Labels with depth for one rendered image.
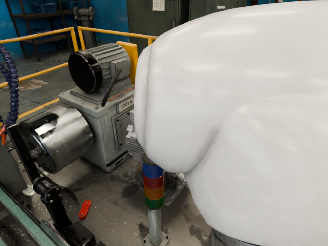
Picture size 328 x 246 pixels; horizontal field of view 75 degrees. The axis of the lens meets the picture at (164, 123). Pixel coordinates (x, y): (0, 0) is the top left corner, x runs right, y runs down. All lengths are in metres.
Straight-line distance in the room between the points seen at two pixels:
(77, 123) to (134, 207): 0.43
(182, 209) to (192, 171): 0.83
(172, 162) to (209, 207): 0.04
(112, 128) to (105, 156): 0.14
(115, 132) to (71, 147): 0.22
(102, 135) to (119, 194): 0.28
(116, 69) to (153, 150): 0.86
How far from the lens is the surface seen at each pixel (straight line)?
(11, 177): 1.16
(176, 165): 0.16
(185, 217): 0.97
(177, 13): 3.61
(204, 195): 0.17
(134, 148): 0.85
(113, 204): 1.02
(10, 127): 0.78
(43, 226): 0.89
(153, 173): 0.59
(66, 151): 0.94
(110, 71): 1.02
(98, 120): 0.97
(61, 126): 0.94
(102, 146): 1.05
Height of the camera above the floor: 1.61
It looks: 33 degrees down
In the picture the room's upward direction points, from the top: straight up
